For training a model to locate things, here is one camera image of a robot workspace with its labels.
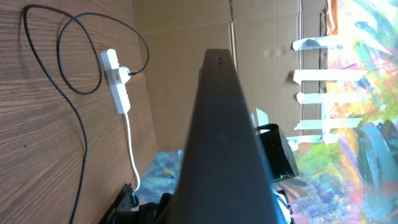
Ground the Galaxy S24+ smartphone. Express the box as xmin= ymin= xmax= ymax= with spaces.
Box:
xmin=157 ymin=49 xmax=283 ymax=223

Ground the black USB charging cable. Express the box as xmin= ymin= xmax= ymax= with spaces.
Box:
xmin=22 ymin=4 xmax=150 ymax=224

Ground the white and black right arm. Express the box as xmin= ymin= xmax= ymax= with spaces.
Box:
xmin=254 ymin=124 xmax=299 ymax=224

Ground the white charger plug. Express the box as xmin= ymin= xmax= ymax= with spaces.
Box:
xmin=108 ymin=67 xmax=131 ymax=85

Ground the white power strip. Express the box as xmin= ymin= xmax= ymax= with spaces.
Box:
xmin=100 ymin=49 xmax=131 ymax=114

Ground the white power strip cord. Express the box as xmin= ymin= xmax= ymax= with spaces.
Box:
xmin=124 ymin=112 xmax=141 ymax=192

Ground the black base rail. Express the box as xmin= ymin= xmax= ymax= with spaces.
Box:
xmin=99 ymin=184 xmax=139 ymax=224

